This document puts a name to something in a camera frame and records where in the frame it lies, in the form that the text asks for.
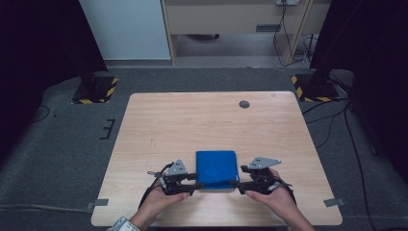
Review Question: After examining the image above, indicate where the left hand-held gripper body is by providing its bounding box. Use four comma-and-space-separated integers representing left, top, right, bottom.
158, 159, 193, 196

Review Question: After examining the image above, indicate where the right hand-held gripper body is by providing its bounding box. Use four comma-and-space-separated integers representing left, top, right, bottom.
246, 156, 283, 195

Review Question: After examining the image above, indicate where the blue cloth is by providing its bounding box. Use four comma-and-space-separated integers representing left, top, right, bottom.
195, 149, 241, 191

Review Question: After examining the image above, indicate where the person's right hand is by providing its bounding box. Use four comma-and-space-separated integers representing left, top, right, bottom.
244, 167, 300, 223

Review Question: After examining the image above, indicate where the person's left hand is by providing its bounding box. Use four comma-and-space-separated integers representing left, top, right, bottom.
138, 184, 192, 223

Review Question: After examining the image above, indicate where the white patterned sleeve cuff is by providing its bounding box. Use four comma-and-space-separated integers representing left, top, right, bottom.
106, 216, 142, 231

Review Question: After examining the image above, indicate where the grey tape piece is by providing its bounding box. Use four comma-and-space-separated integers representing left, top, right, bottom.
322, 197, 347, 208
86, 198, 110, 212

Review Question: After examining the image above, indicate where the black yellow striped stand base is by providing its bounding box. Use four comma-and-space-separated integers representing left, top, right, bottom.
71, 76, 119, 105
291, 73, 341, 103

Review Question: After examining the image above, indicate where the light wooden desk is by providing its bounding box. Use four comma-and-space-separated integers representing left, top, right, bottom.
160, 0, 333, 65

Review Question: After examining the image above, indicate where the white cabinet panel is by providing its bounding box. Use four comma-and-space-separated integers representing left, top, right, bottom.
79, 0, 171, 61

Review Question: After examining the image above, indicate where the black curtain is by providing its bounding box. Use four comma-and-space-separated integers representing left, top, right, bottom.
309, 0, 408, 176
0, 0, 109, 163

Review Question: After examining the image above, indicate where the left hand-held gripper black cable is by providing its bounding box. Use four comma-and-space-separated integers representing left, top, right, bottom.
139, 162, 175, 209

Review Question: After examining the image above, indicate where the hand-held gripper black cable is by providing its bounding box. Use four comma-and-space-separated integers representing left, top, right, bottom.
271, 174, 298, 207
139, 162, 175, 209

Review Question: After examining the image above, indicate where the right hand-held gripper black cable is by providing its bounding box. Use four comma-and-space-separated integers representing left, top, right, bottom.
271, 174, 298, 207

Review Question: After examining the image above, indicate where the long black floor cable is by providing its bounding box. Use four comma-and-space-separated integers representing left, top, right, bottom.
344, 107, 374, 231

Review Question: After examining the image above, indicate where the black hanging power cable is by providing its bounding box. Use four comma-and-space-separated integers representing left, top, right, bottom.
272, 3, 311, 67

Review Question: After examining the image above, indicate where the thin black floor cable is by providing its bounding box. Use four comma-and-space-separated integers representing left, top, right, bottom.
31, 105, 52, 124

